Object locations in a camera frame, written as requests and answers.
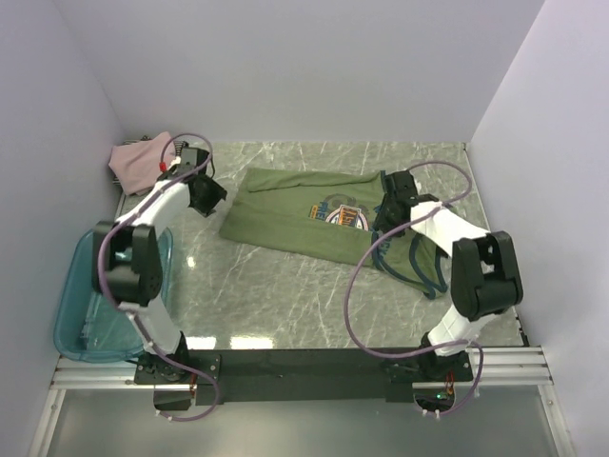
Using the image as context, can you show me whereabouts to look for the green graphic tank top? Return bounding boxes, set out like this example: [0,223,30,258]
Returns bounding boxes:
[219,168,430,299]

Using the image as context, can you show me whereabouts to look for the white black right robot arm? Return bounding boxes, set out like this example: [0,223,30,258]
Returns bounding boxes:
[372,171,523,380]

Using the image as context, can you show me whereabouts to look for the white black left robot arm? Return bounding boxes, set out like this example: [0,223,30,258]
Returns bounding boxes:
[91,148,227,383]

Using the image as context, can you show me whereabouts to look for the folded pink tank top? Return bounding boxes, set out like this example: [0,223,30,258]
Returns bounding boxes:
[108,131,175,195]

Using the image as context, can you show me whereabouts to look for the folded striped tank top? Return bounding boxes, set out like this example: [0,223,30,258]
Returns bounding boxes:
[108,135,151,185]

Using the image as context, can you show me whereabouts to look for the teal plastic bin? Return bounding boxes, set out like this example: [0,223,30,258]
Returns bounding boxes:
[53,231,144,364]

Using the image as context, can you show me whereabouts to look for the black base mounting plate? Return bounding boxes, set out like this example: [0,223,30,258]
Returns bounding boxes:
[133,348,477,407]

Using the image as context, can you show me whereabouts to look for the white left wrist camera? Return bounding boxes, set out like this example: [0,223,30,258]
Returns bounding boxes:
[159,155,182,173]

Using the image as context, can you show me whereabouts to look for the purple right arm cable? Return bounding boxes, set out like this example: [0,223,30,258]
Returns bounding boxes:
[343,160,485,423]

